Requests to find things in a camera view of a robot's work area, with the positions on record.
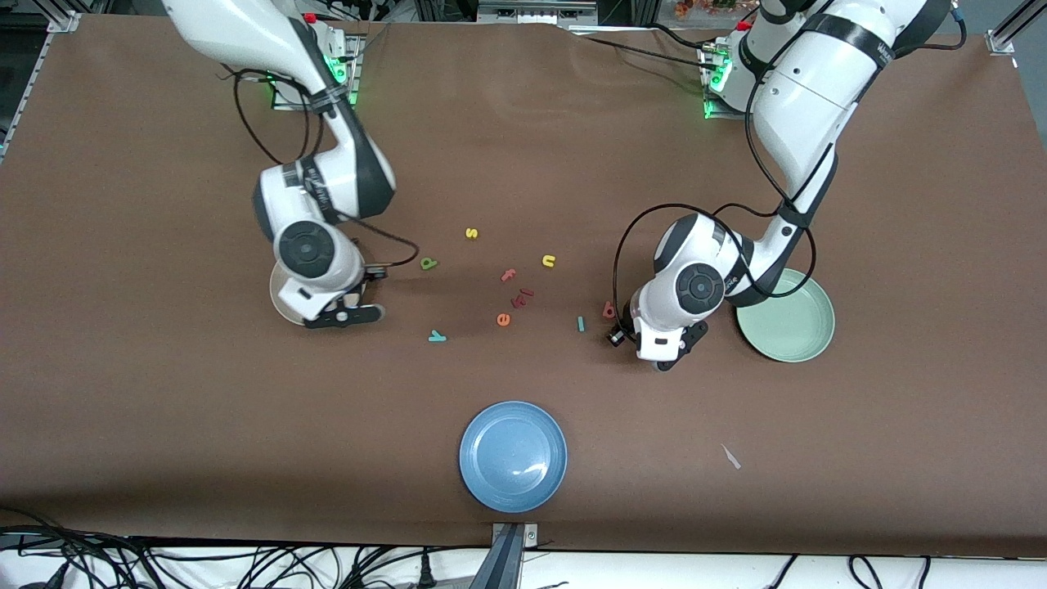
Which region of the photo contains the beige brown plate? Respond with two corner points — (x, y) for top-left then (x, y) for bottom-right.
(269, 260), (368, 328)

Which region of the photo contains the green plate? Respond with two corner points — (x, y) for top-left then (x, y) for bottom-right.
(736, 268), (836, 363)

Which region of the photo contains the blue plate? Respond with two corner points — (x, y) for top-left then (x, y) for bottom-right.
(459, 400), (568, 515)

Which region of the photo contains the brown table cover mat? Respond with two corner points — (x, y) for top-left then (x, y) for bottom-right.
(0, 12), (1047, 559)

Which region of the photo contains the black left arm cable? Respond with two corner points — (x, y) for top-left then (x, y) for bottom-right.
(612, 82), (819, 338)

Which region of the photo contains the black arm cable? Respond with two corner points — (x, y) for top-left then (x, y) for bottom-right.
(233, 70), (420, 271)
(612, 82), (819, 338)

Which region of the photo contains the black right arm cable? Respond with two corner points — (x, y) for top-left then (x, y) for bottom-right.
(233, 70), (420, 271)

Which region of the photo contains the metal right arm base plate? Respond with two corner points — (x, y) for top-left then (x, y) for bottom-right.
(272, 33), (362, 112)

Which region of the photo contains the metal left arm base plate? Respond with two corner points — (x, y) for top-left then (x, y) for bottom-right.
(702, 45), (791, 123)

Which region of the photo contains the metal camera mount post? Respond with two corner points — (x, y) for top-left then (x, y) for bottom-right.
(470, 522), (539, 589)

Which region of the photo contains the black base power cable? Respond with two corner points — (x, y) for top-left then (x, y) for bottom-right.
(573, 31), (714, 71)

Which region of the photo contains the grey metal frame box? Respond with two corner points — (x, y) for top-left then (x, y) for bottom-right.
(477, 0), (600, 27)

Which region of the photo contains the looped black floor cable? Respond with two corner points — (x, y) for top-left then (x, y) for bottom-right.
(847, 555), (886, 589)

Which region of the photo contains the aluminium side rail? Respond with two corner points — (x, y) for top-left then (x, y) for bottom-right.
(0, 33), (52, 160)

